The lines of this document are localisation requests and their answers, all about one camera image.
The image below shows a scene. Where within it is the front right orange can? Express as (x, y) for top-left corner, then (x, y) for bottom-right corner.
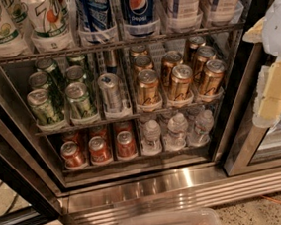
(116, 131), (137, 158)

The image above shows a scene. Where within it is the front middle orange can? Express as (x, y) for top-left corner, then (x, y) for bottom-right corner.
(89, 136), (112, 165)

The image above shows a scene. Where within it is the middle right gold can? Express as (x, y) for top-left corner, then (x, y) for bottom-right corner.
(192, 46), (216, 81)

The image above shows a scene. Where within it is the front left orange can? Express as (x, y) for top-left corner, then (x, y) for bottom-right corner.
(60, 141), (87, 169)

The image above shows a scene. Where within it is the left water bottle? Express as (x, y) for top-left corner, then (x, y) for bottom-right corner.
(142, 119), (162, 156)

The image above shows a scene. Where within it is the middle left green can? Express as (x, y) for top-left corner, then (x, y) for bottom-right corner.
(27, 69), (64, 109)

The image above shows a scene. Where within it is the right pepsi bottle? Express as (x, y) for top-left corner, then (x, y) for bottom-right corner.
(124, 0), (154, 37)

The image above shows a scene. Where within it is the gold can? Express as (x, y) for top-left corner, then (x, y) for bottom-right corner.
(167, 64), (193, 101)
(160, 51), (183, 87)
(129, 45), (148, 59)
(137, 69), (160, 106)
(133, 55), (154, 75)
(183, 36), (206, 63)
(192, 46), (216, 81)
(198, 59), (227, 96)

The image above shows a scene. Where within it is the back left gold can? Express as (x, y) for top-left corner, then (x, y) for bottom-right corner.
(129, 45), (148, 59)

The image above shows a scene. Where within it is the back slim blue can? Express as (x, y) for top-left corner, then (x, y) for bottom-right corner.
(103, 50), (118, 74)

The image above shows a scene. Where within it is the middle wire shelf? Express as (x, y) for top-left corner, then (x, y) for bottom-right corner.
(35, 98), (223, 137)

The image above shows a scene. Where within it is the pepsi bottle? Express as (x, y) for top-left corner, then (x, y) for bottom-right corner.
(124, 0), (154, 37)
(78, 0), (113, 44)

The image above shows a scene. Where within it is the wire shelf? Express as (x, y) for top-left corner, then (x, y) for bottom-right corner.
(0, 22), (244, 65)
(35, 98), (223, 137)

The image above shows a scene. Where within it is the back left green can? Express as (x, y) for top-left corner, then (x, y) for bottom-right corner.
(34, 56), (66, 92)

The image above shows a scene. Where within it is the front right gold can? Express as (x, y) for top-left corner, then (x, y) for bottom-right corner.
(198, 59), (227, 96)

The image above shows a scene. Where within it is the green can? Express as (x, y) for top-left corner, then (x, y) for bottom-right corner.
(27, 69), (64, 109)
(34, 56), (66, 92)
(66, 55), (89, 70)
(27, 88), (64, 126)
(65, 65), (92, 89)
(65, 81), (97, 120)

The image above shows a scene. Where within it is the middle water bottle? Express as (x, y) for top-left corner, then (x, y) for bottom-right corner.
(164, 113), (189, 152)

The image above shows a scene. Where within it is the middle left gold can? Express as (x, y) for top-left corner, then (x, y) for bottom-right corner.
(133, 55), (154, 75)

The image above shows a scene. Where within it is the silver redbull can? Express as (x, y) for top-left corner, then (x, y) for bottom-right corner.
(98, 73), (123, 113)

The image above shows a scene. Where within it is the front left green can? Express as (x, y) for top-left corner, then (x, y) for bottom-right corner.
(27, 88), (64, 126)

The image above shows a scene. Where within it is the front left gold can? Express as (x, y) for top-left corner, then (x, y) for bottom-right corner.
(137, 69), (160, 106)

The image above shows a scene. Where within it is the left pepsi bottle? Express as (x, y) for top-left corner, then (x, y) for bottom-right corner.
(78, 0), (113, 44)

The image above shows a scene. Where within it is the front middle gold can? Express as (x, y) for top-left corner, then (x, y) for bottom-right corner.
(167, 64), (193, 101)

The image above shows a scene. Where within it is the right water bottle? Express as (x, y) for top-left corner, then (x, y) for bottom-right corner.
(188, 110), (214, 147)

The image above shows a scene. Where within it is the orange can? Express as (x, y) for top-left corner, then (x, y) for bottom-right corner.
(89, 136), (112, 165)
(116, 131), (137, 158)
(60, 141), (87, 169)

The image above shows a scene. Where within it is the water bottle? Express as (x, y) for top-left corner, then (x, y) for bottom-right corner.
(164, 113), (189, 152)
(142, 119), (162, 156)
(188, 110), (214, 147)

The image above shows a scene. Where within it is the back right gold can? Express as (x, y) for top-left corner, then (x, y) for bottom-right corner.
(183, 36), (206, 63)

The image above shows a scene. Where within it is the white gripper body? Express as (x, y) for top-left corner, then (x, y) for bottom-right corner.
(261, 0), (281, 57)

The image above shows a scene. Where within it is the upper wire shelf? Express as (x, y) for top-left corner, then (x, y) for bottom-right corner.
(0, 22), (244, 65)

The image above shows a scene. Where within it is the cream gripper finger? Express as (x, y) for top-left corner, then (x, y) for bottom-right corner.
(252, 60), (281, 129)
(242, 17), (265, 44)

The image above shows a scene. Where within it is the middle centre gold can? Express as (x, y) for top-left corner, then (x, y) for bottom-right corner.
(160, 51), (183, 87)

